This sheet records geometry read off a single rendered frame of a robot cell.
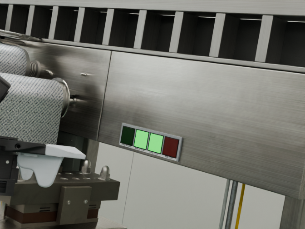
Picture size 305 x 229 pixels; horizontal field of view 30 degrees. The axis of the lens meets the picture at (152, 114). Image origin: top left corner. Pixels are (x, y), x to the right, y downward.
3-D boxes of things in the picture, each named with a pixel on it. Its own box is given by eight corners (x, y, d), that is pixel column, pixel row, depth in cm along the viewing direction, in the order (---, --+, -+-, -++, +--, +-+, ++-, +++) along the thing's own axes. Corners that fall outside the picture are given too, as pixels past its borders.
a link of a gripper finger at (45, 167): (81, 191, 78) (19, 183, 80) (86, 148, 79) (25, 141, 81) (74, 191, 75) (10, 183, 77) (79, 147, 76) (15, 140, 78)
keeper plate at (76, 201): (55, 223, 166) (61, 186, 165) (81, 221, 173) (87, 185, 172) (60, 225, 164) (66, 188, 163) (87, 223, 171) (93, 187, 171)
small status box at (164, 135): (118, 144, 178) (121, 122, 178) (119, 144, 179) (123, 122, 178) (177, 161, 161) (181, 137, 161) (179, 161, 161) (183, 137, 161)
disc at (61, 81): (38, 117, 196) (45, 75, 195) (40, 117, 196) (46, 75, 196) (64, 125, 186) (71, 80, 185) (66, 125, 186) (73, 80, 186)
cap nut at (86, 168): (77, 171, 188) (79, 157, 188) (86, 171, 191) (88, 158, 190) (84, 173, 185) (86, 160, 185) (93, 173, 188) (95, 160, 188)
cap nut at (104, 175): (95, 178, 181) (98, 164, 181) (104, 177, 184) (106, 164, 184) (103, 180, 179) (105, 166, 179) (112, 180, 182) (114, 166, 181)
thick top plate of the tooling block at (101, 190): (-21, 190, 164) (-18, 170, 164) (86, 187, 193) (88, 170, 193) (9, 205, 153) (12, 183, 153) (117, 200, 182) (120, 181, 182)
